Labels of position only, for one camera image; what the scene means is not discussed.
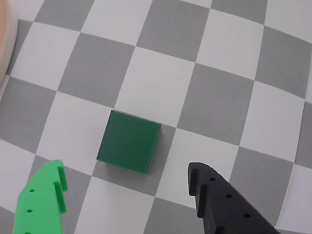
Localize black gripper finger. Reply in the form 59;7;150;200
187;162;285;234

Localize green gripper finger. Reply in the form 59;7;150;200
12;159;69;234

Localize dark green dice cube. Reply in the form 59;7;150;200
96;110;162;176

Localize beige round plate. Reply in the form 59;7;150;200
0;0;20;84

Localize grey white checkerboard mat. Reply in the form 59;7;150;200
0;0;312;234

